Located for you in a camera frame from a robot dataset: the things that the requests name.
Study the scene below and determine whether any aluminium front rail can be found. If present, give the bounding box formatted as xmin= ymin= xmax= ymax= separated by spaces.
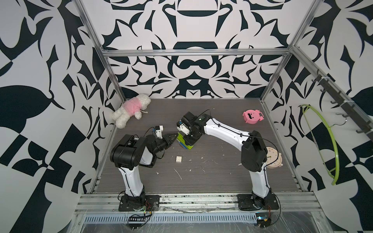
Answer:
xmin=74 ymin=192 xmax=322 ymax=214

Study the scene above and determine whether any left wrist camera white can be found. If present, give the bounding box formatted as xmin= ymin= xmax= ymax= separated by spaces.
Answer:
xmin=154 ymin=125 xmax=164 ymax=139

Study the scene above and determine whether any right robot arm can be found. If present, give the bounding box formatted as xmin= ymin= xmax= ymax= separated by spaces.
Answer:
xmin=176 ymin=112 xmax=271 ymax=201

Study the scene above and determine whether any white plush toy pink shirt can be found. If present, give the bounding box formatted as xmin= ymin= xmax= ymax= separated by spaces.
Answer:
xmin=112 ymin=93 xmax=151 ymax=129

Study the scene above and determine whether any green hoop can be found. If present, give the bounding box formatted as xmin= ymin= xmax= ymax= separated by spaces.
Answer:
xmin=299 ymin=104 xmax=340 ymax=185

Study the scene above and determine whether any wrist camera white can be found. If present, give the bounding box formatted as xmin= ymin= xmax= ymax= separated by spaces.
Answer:
xmin=176 ymin=121 xmax=190 ymax=135
xmin=154 ymin=125 xmax=164 ymax=139

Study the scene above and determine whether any beige round clock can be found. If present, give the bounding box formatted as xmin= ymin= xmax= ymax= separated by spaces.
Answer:
xmin=266 ymin=147 xmax=283 ymax=169

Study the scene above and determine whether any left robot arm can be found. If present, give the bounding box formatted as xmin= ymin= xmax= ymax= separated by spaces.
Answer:
xmin=110 ymin=133 xmax=178 ymax=206

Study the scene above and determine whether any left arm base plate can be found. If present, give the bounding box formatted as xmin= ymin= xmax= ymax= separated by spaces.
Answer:
xmin=119 ymin=194 xmax=160 ymax=212

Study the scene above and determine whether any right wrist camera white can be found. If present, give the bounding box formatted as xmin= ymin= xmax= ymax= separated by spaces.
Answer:
xmin=176 ymin=121 xmax=190 ymax=135

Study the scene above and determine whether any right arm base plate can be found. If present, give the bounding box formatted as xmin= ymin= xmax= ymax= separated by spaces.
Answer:
xmin=237 ymin=192 xmax=280 ymax=211

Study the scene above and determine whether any green lego brick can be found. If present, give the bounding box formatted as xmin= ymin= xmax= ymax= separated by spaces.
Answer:
xmin=176 ymin=133 xmax=193 ymax=150

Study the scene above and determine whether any pink alarm clock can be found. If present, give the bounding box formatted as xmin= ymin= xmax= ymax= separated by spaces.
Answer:
xmin=242 ymin=110 xmax=264 ymax=124

